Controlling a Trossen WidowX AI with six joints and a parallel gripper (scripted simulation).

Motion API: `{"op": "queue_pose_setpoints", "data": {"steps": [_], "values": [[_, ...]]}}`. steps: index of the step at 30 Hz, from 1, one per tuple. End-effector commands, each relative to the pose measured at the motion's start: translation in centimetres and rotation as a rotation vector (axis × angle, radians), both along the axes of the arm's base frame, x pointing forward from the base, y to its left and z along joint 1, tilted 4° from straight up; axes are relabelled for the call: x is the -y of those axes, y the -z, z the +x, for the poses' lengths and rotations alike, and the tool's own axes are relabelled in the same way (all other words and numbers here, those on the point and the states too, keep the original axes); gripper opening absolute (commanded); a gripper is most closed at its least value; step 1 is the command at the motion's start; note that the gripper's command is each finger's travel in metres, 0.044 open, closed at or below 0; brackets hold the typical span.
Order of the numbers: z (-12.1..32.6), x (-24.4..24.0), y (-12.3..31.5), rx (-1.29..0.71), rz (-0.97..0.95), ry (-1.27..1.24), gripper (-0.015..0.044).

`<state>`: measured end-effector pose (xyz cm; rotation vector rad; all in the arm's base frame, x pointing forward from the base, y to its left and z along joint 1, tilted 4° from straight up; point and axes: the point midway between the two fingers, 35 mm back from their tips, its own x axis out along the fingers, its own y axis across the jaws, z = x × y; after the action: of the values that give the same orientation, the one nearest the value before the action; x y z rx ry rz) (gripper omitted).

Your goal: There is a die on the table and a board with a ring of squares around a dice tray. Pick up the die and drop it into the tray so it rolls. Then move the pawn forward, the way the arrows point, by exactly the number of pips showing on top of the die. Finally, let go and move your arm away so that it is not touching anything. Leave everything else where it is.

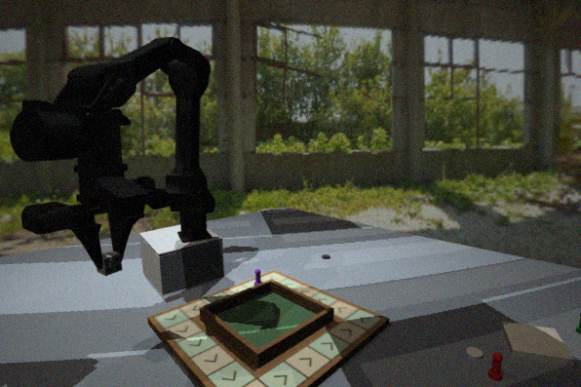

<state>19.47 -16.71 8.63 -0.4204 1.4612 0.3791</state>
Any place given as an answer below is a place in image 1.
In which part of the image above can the dark red game pawn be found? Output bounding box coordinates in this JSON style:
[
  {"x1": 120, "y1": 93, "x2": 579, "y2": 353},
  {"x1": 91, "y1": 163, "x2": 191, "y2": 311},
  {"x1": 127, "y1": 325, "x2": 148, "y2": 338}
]
[{"x1": 488, "y1": 353, "x2": 503, "y2": 381}]

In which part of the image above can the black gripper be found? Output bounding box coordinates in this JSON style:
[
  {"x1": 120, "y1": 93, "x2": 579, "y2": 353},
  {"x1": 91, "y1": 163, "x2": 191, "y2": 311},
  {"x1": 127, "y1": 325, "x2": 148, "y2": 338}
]
[{"x1": 21, "y1": 157, "x2": 170, "y2": 269}]

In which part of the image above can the dark purple pawn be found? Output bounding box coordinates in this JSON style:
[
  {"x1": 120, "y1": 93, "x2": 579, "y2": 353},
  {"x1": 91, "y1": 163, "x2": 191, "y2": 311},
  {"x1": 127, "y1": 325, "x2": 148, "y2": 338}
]
[{"x1": 254, "y1": 269, "x2": 262, "y2": 286}]

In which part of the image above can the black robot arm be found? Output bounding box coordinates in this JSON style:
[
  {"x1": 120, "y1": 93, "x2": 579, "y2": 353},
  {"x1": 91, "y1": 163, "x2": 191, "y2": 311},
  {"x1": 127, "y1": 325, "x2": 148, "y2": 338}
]
[{"x1": 10, "y1": 37, "x2": 215, "y2": 243}]

